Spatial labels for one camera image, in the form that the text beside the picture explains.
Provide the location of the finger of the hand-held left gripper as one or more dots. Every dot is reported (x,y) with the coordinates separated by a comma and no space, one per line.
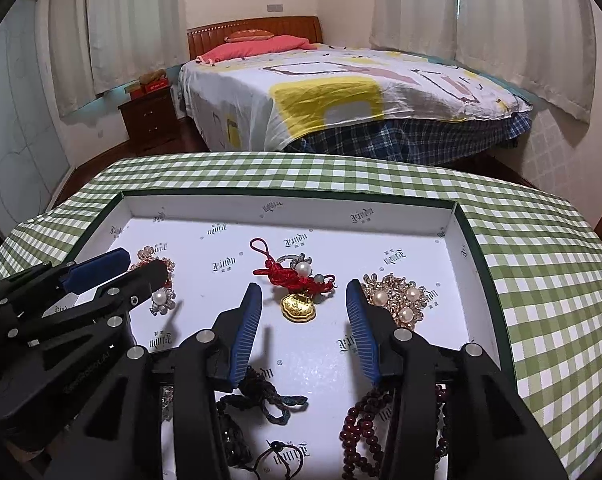
(101,267)
(141,280)

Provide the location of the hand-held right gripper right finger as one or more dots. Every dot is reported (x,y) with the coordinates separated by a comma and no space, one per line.
(361,330)

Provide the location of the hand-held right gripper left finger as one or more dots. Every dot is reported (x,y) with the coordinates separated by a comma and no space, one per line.
(246,330)

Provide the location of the silver pearl flower brooch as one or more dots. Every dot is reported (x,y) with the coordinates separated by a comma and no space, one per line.
(160,299)

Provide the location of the small rose gold brooch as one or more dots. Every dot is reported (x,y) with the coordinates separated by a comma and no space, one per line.
(148,254)

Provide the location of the large rose gold pearl brooch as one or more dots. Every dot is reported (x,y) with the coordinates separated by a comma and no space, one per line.
(396,295)

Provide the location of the gold charm with red knot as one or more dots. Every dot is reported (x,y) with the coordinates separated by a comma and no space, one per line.
(298,305)

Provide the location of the green box with white lining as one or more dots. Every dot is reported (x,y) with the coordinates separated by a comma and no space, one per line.
(331,240)

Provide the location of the frosted glass sliding door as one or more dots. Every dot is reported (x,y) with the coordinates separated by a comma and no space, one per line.
(21,135)

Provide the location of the dark wooden nightstand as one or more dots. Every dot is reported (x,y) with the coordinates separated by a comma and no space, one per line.
(148,120)

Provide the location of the small pale box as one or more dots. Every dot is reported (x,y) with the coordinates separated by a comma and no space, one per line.
(133,91)

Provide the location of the green checkered tablecloth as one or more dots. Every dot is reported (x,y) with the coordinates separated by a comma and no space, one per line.
(531,260)

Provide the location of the red gift box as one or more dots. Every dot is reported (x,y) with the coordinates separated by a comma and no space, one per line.
(156,87)

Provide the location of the blue plaid blanket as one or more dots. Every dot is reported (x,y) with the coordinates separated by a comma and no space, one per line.
(381,140)

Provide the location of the narrow white curtain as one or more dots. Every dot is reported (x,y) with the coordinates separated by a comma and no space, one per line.
(411,10)
(71,35)

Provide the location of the white patterned bedsheet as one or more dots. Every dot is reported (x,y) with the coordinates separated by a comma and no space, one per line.
(331,90)

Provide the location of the wide white curtain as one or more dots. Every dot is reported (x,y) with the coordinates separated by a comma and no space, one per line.
(526,35)
(136,20)

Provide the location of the wooden headboard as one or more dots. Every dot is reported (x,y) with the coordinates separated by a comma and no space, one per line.
(206,35)

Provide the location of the pink pillow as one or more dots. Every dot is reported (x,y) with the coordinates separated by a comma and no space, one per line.
(251,49)

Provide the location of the grey wall plate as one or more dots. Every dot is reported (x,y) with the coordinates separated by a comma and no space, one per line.
(275,8)

